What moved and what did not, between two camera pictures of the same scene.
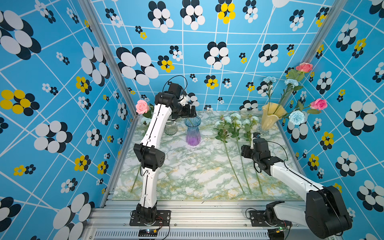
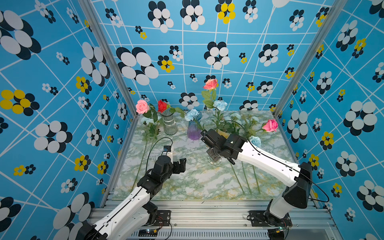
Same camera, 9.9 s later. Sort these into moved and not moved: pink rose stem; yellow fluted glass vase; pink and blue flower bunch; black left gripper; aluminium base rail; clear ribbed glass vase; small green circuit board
Moved: pink and blue flower bunch; black left gripper; yellow fluted glass vase
Not moved: clear ribbed glass vase; pink rose stem; small green circuit board; aluminium base rail
